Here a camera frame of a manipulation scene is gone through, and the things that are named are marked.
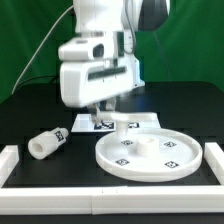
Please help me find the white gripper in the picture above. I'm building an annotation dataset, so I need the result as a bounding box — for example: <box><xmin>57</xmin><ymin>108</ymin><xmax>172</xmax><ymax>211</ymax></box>
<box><xmin>60</xmin><ymin>56</ymin><xmax>145</xmax><ymax>124</ymax></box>

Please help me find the white cross table base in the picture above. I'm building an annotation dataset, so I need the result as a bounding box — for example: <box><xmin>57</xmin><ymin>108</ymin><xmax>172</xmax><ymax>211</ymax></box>
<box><xmin>100</xmin><ymin>112</ymin><xmax>157</xmax><ymax>136</ymax></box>

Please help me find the white round table top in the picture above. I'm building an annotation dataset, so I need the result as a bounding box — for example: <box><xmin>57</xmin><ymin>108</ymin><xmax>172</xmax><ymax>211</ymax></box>
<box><xmin>95</xmin><ymin>128</ymin><xmax>203</xmax><ymax>182</ymax></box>

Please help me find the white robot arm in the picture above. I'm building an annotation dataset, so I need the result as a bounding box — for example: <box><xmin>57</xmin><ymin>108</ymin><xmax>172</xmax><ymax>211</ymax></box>
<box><xmin>58</xmin><ymin>0</ymin><xmax>170</xmax><ymax>122</ymax></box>

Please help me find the white marker sheet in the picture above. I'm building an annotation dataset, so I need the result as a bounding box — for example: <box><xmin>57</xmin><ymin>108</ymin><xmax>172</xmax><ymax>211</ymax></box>
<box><xmin>71</xmin><ymin>114</ymin><xmax>160</xmax><ymax>133</ymax></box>

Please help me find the white front fence bar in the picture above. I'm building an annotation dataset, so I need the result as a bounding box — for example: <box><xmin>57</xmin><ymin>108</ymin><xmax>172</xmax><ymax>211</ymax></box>
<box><xmin>0</xmin><ymin>185</ymin><xmax>224</xmax><ymax>215</ymax></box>

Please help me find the white fence bar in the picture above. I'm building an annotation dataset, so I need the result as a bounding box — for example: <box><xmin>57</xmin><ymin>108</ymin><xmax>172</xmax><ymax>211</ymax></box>
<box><xmin>0</xmin><ymin>145</ymin><xmax>19</xmax><ymax>188</ymax></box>
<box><xmin>204</xmin><ymin>142</ymin><xmax>224</xmax><ymax>186</ymax></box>
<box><xmin>0</xmin><ymin>185</ymin><xmax>224</xmax><ymax>215</ymax></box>

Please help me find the white left fence bar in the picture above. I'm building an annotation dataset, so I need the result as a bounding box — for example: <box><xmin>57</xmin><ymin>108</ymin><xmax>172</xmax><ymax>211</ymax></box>
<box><xmin>0</xmin><ymin>145</ymin><xmax>19</xmax><ymax>188</ymax></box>

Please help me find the white right fence bar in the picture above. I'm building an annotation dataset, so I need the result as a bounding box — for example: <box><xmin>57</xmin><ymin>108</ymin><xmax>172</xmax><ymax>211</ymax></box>
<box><xmin>204</xmin><ymin>142</ymin><xmax>224</xmax><ymax>186</ymax></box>

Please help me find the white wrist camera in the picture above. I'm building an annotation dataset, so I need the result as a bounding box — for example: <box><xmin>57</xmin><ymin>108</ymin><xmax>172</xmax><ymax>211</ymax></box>
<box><xmin>58</xmin><ymin>38</ymin><xmax>105</xmax><ymax>61</ymax></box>

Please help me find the black cable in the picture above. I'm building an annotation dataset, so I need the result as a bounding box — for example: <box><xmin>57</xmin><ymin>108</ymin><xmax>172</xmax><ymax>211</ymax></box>
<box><xmin>15</xmin><ymin>75</ymin><xmax>62</xmax><ymax>90</ymax></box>

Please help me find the white cable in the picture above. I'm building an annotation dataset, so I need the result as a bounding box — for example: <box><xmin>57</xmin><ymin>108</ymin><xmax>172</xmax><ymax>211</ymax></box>
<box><xmin>11</xmin><ymin>4</ymin><xmax>76</xmax><ymax>95</ymax></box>

